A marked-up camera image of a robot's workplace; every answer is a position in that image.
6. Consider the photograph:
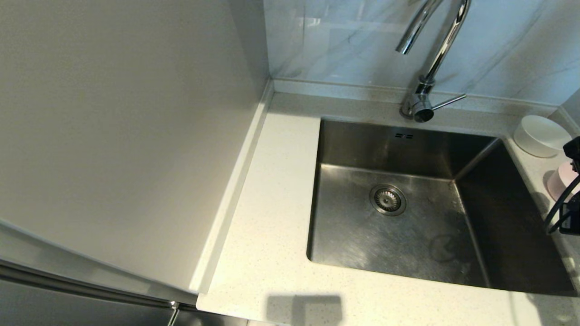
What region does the pink ceramic bowl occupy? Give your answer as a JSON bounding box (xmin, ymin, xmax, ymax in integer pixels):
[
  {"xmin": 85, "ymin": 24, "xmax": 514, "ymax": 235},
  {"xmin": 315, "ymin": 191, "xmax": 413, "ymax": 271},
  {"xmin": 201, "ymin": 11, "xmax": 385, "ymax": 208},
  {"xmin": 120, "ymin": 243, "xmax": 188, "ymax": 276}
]
[{"xmin": 546, "ymin": 162, "xmax": 580, "ymax": 202}]

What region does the white ceramic bowl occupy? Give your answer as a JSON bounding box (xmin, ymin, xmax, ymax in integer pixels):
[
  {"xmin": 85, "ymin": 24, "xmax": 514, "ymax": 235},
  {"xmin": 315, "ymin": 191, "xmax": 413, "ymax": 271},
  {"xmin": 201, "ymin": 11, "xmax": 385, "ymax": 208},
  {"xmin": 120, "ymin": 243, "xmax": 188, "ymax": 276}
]
[{"xmin": 513, "ymin": 115, "xmax": 573, "ymax": 158}]

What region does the chrome gooseneck faucet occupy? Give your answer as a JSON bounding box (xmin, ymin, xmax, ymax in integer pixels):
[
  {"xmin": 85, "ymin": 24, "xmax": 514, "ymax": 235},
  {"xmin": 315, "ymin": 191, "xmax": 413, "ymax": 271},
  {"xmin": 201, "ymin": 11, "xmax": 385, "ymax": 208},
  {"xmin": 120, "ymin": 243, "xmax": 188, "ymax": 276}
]
[{"xmin": 396, "ymin": 0, "xmax": 472, "ymax": 123}]

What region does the stainless steel sink basin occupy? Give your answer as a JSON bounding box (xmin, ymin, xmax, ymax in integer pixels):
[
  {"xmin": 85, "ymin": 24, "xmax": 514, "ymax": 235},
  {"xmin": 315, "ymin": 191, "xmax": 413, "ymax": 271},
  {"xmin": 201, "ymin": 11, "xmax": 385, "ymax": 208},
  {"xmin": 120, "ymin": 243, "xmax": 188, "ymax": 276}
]
[{"xmin": 306, "ymin": 117, "xmax": 579, "ymax": 298}]

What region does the round metal drain strainer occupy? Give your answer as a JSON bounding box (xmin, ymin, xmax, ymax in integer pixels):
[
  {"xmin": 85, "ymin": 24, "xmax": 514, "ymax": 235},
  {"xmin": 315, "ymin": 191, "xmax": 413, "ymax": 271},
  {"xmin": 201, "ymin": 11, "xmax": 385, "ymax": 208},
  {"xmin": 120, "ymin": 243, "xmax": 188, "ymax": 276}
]
[{"xmin": 369, "ymin": 183, "xmax": 407, "ymax": 216}]

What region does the grey tall cabinet side panel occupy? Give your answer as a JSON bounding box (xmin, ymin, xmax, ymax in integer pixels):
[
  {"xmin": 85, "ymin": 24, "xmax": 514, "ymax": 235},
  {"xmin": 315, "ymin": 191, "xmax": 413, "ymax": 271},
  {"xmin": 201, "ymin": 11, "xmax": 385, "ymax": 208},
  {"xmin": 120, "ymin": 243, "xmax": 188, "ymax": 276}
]
[{"xmin": 0, "ymin": 0, "xmax": 275, "ymax": 295}]

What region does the chrome door trim strip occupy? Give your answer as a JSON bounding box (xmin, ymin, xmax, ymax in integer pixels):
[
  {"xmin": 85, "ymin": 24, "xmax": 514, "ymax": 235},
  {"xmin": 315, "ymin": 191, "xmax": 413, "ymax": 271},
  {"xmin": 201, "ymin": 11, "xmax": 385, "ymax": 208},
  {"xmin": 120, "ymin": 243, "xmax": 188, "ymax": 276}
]
[{"xmin": 0, "ymin": 260, "xmax": 179, "ymax": 312}]

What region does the grey appliance door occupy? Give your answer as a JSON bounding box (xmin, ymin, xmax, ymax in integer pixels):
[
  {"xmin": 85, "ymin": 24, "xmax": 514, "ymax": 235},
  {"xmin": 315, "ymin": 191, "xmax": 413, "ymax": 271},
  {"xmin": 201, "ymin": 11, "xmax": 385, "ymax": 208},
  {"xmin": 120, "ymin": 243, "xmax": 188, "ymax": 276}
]
[{"xmin": 0, "ymin": 220, "xmax": 247, "ymax": 326}]

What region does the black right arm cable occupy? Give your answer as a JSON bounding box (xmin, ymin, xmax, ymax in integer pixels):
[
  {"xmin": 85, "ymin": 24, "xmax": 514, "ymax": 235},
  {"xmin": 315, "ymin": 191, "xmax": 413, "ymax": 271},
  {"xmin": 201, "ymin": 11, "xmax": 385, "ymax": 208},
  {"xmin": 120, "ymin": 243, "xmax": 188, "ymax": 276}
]
[{"xmin": 544, "ymin": 176, "xmax": 580, "ymax": 235}]

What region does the chrome door handle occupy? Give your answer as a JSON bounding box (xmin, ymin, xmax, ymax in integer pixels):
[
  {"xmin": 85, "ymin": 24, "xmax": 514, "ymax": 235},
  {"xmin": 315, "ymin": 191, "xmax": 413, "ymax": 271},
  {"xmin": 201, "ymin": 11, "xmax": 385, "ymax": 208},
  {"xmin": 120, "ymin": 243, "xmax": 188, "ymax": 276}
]
[{"xmin": 167, "ymin": 300, "xmax": 182, "ymax": 326}]

